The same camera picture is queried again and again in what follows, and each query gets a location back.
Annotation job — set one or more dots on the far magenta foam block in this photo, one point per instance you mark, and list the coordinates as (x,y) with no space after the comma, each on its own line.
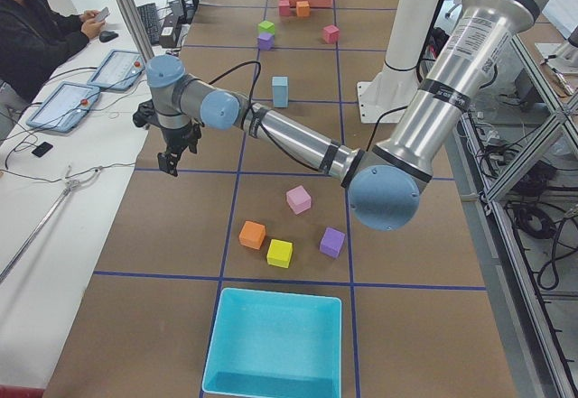
(330,34)

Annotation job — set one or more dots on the aluminium frame post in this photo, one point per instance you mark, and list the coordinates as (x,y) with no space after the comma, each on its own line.
(136,29)

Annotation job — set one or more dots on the metal reacher grabber tool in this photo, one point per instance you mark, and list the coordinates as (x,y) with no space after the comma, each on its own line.
(70,185)

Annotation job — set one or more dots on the teach pendant tablet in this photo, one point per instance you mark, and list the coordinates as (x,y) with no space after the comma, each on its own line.
(118,71)
(64,108)

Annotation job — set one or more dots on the green foam block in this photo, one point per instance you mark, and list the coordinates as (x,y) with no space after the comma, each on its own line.
(266,27)

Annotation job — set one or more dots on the cyan plastic bin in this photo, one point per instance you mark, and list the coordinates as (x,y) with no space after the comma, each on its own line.
(275,344)

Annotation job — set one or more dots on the black computer mouse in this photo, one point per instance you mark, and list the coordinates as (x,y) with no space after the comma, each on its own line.
(107,36)

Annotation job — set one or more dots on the far teach pendant tablet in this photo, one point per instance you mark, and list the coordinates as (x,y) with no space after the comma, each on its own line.
(118,71)

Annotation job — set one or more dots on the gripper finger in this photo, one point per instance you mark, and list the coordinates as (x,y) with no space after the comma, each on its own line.
(173,161)
(164,162)

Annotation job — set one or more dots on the far pink foam block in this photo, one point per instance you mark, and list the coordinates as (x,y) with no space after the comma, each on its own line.
(284,8)

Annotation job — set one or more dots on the far purple foam block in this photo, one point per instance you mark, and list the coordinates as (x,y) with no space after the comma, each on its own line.
(265,41)

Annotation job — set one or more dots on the seated person black jacket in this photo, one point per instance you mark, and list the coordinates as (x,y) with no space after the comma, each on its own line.
(35,41)

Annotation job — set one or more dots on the near teach pendant tablet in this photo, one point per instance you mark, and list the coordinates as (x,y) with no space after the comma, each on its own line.
(64,108)

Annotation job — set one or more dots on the near light pink foam block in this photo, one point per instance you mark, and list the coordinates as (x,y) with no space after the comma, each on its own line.
(298,199)

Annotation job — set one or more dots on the yellow foam block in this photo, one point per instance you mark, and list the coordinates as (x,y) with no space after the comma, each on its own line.
(279,253)

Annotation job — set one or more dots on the black smartphone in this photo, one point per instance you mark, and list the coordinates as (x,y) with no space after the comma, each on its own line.
(41,149)

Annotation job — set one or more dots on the black keyboard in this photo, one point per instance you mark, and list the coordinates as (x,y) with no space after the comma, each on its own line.
(150,19)

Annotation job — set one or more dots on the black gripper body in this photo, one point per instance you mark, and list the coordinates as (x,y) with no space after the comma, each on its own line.
(177,136)

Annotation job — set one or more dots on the far orange foam block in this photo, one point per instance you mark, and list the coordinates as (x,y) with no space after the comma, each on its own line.
(302,8)

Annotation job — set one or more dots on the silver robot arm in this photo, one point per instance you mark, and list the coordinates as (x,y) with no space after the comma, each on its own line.
(385,183)

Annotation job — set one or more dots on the near purple foam block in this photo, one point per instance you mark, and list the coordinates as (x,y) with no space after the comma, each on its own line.
(331,243)

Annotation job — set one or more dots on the orange foam block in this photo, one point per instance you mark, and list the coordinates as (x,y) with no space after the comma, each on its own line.
(302,8)
(252,235)

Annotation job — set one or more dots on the near orange foam block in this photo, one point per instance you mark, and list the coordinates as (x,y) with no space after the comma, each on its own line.
(252,235)

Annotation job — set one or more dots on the purple foam block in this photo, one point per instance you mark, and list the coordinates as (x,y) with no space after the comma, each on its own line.
(331,243)
(265,41)

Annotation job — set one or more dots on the light blue foam block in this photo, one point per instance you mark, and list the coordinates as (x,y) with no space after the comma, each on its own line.
(280,100)
(280,86)

